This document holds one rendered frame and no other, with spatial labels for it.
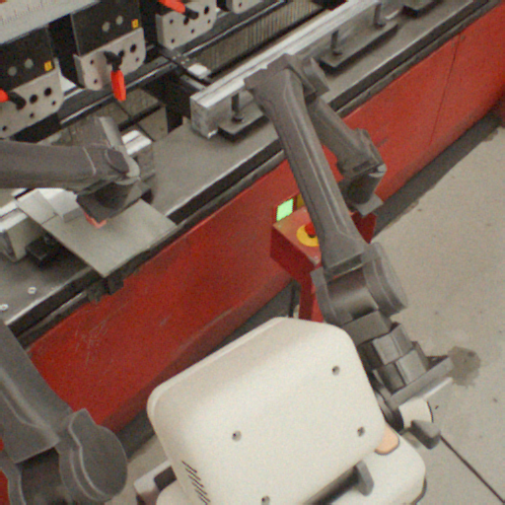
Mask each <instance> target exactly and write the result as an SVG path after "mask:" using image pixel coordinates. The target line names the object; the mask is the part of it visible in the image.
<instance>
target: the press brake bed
mask: <svg viewBox="0 0 505 505"><path fill-rule="evenodd" d="M504 94H505V0H487V1H486V2H484V3H483V4H482V5H480V6H479V7H477V8H476V9H474V10H472V11H471V13H469V14H468V15H466V16H465V17H464V18H461V19H460V20H458V21H457V23H456V24H454V25H453V26H451V27H450V28H448V29H446V30H445V31H443V32H442V33H440V35H439V36H436V37H435V38H433V39H432V40H431V41H429V42H428V43H426V44H425V46H422V47H421V48H420V49H418V50H417V51H415V52H414V53H413V54H410V55H409V57H407V58H406V59H405V60H404V61H403V62H401V63H400V64H397V65H396V66H395V67H393V69H392V70H390V71H389V72H388V73H386V74H385V75H382V76H381V77H379V78H378V79H377V81H375V82H374V83H372V84H371V85H370V86H367V87H366V88H364V89H363V90H361V91H360V92H359V94H357V95H356V96H354V97H353V98H351V99H349V100H348V101H346V102H345V103H343V104H342V105H341V106H340V107H339V108H337V109H336V110H334V111H335V112H336V114H337V115H338V116H339V117H340V118H341V119H342V120H343V121H344V122H345V124H346V125H347V126H348V127H349V128H350V129H351V130H354V129H357V128H359V129H364V130H367V131H368V133H369V135H372V134H373V133H374V132H377V131H378V130H379V129H380V127H382V126H383V125H384V124H386V123H387V122H389V128H388V133H387V139H389V138H390V137H391V140H390V142H389V143H387V144H386V145H385V146H384V148H382V149H381V150H380V154H381V156H382V158H383V161H384V162H385V163H386V165H387V171H386V173H385V175H384V177H383V178H382V179H381V180H380V182H379V184H378V187H377V188H376V190H375V192H374V193H375V194H376V195H377V196H378V197H379V198H380V199H381V200H382V202H383V203H382V205H381V206H380V208H379V209H378V210H376V211H375V212H374V213H375V214H376V215H378V216H377V219H376V224H375V228H374V234H373V239H374V238H375V237H376V236H377V235H378V234H379V233H380V232H381V231H382V230H383V228H386V227H387V226H388V225H389V224H390V223H391V222H392V221H393V220H394V219H395V218H396V217H397V216H398V215H399V214H400V213H402V212H403V211H405V210H406V208H407V207H408V206H409V205H410V204H411V203H412V202H413V201H415V200H416V199H418V198H419V197H420V196H421V195H422V194H423V193H424V192H426V190H427V189H428V188H429V187H430V186H432V185H433V184H434V183H436V182H437V181H438V180H439V179H440V178H441V177H443V176H445V175H446V173H447V172H448V171H449V170H450V169H451V168H453V167H454V166H455V165H456V164H458V163H459V162H460V161H461V160H462V159H463V158H464V157H465V156H466V155H467V154H468V153H469V152H471V151H472V150H473V149H475V148H476V147H477V146H478V144H479V143H480V142H482V141H483V140H484V139H485V138H487V137H488V136H489V135H490V134H491V133H492V132H494V130H495V129H497V128H498V127H499V126H500V123H501V120H502V118H501V117H499V115H497V114H495V113H493V112H491V110H492V109H493V108H494V107H495V106H496V105H497V104H498V103H499V100H500V99H502V97H503V96H504ZM297 191H300V190H299V187H297V185H296V183H295V181H294V177H293V175H292V172H291V170H290V167H289V165H288V162H287V160H286V156H285V154H284V151H283V149H282V148H281V149H279V150H278V151H276V152H275V153H274V154H271V155H270V156H269V157H268V158H267V159H265V160H264V161H263V162H261V163H260V164H258V165H257V166H256V167H254V168H253V169H251V170H250V171H249V172H246V173H245V174H243V175H242V176H240V177H239V179H238V180H236V181H234V182H233V183H232V184H230V185H229V186H227V187H226V188H224V189H222V190H221V191H219V192H218V193H216V194H215V195H214V196H212V197H211V198H209V199H208V200H206V201H205V203H204V204H202V205H201V206H199V207H197V208H196V209H194V210H193V211H191V212H190V213H189V214H187V215H186V216H184V217H183V218H181V219H180V220H179V221H177V223H176V224H177V226H176V228H175V229H173V230H171V231H170V232H169V233H168V234H167V235H165V236H164V237H162V238H161V239H160V240H158V241H157V242H155V243H154V244H152V245H150V246H149V247H147V248H146V249H145V250H143V252H144V255H143V256H141V257H140V258H138V259H137V260H136V261H133V262H132V263H130V264H129V265H128V264H127V263H125V264H123V265H122V266H121V270H122V276H123V281H124V287H122V288H121V289H120V290H118V291H117V292H115V293H113V294H112V296H110V295H109V293H108V292H107V291H106V288H105V284H104V281H103V278H102V277H101V276H99V277H98V278H96V279H95V280H94V281H92V282H91V283H89V284H88V285H86V286H85V287H83V288H81V289H80V290H78V291H77V293H76V294H74V295H73V296H71V297H69V298H68V299H66V300H65V301H63V302H62V303H60V304H59V305H58V306H55V307H54V308H52V310H51V311H50V312H48V313H47V314H45V315H44V316H41V317H40V318H39V319H37V320H36V321H34V322H33V323H32V324H30V325H29V326H27V327H26V328H24V329H23V330H22V331H19V332H18V333H16V334H15V335H14V336H15V337H16V340H17V341H18V343H19V344H20V346H22V347H23V349H24V350H25V352H26V353H27V355H28V356H29V359H30V360H31V362H32V363H33V365H34V366H35V368H36V369H38V371H39V372H40V374H41V376H42V378H43V379H44V380H45V381H46V383H47V384H48V385H49V386H50V387H51V389H52V390H53V391H55V392H56V393H57V395H58V396H59V397H60V398H61V399H62V400H63V401H65V402H66V403H67V404H68V405H69V406H71V408H72V409H73V411H74V412H76V411H78V410H80V409H82V408H87V410H88V411H89V413H90V414H91V417H92V418H93V420H94V421H95V423H96V424H97V425H98V426H103V427H105V428H107V429H109V430H110V431H111V432H113V433H114V436H115V437H116V438H117V439H118V441H119V442H120V444H121V446H123V448H124V452H125V454H126V457H127V459H129V458H130V457H131V456H133V455H134V454H135V452H136V451H137V450H138V449H140V448H141V447H142V446H144V445H145V444H146V443H147V442H148V441H149V439H150V438H151V437H152V436H155V435H156V434H157V433H156V431H155V429H154V427H153V424H151V421H150V419H149V417H148V414H147V401H149V398H150V395H151V393H152V392H153V391H154V390H155V389H156V388H157V387H159V386H160V385H162V384H163V383H165V382H167V381H168V380H169V379H170V378H172V377H174V376H175V375H177V374H179V373H181V372H183V371H185V370H187V369H188V368H190V367H192V366H194V364H195V363H197V362H199V361H200V360H203V359H205V358H207V357H208V356H210V355H212V354H213V353H215V352H217V351H219V350H220V349H222V348H225V346H226V345H228V344H230V343H232V342H233V341H235V340H237V339H238V338H240V337H242V336H244V335H245V334H247V333H250V332H251V331H253V330H255V329H256V328H258V327H260V326H261V325H262V324H264V323H266V322H267V321H269V320H271V319H274V318H279V317H281V318H285V317H286V316H287V315H288V312H289V303H290V294H291V286H292V284H293V283H297V284H298V285H301V284H300V283H298V282H297V281H296V280H295V279H293V278H292V276H291V275H290V274H289V273H288V272H287V271H286V270H285V269H283V268H282V267H281V266H280V265H279V264H278V263H277V262H276V261H275V260H272V259H271V258H270V257H269V246H270V228H271V216H272V210H271V207H272V206H274V205H276V204H278V203H279V202H281V200H283V199H285V198H286V197H288V196H290V195H292V194H293V193H295V192H297ZM373 239H372V240H373ZM301 286H302V285H301Z"/></svg>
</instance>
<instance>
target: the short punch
mask: <svg viewBox="0 0 505 505"><path fill-rule="evenodd" d="M61 130H62V128H61V123H60V119H59V114H58V112H56V113H53V114H51V115H49V116H48V117H46V118H44V119H42V120H40V121H37V122H35V123H34V124H32V125H30V126H28V127H26V128H23V129H21V130H20V132H18V133H16V134H14V135H12V136H9V141H16V142H28V143H39V145H47V144H50V143H52V141H54V140H56V139H57V138H59V137H61V133H60V131H61Z"/></svg>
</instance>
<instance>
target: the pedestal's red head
mask: <svg viewBox="0 0 505 505"><path fill-rule="evenodd" d="M299 194H301V192H300V191H297V192H295V193H293V194H292V195H290V196H288V197H286V198H285V199H283V200H281V202H279V203H278V204H276V205H274V206H272V207H271V210H272V216H271V228H270V246H269V257H270V258H271V259H272V260H275V261H276V262H277V263H278V264H279V265H280V266H281V267H282V268H283V269H285V270H286V271H287V272H288V273H289V274H290V275H291V276H292V278H293V279H295V280H296V281H297V282H298V283H300V284H301V285H302V286H303V287H304V288H306V289H307V290H308V291H309V292H310V293H311V294H313V293H314V292H316V287H315V285H314V282H313V280H312V276H311V274H310V272H311V271H313V270H315V269H317V268H319V267H321V266H323V265H322V263H321V255H320V248H319V246H307V245H305V244H303V243H301V242H300V241H298V239H297V236H296V234H297V231H298V229H300V228H302V226H303V225H306V224H307V223H308V222H312V221H311V218H310V216H309V213H308V211H307V208H305V207H304V206H303V207H301V208H300V209H297V210H295V204H296V195H299ZM288 198H289V199H291V198H293V204H292V213H290V214H288V215H287V216H285V217H283V218H282V219H280V220H278V221H277V222H276V219H277V207H279V206H281V204H282V203H283V202H285V200H287V199H288ZM377 216H378V215H376V214H375V213H374V212H371V213H370V214H369V215H368V216H366V217H364V218H361V215H360V214H359V213H358V212H355V213H354V214H352V215H351V218H352V220H353V222H354V224H355V226H356V229H357V231H358V232H359V234H360V236H361V237H362V239H363V240H364V241H365V243H367V244H368V245H369V244H371V243H372V239H373V234H374V228H375V224H376V219H377Z"/></svg>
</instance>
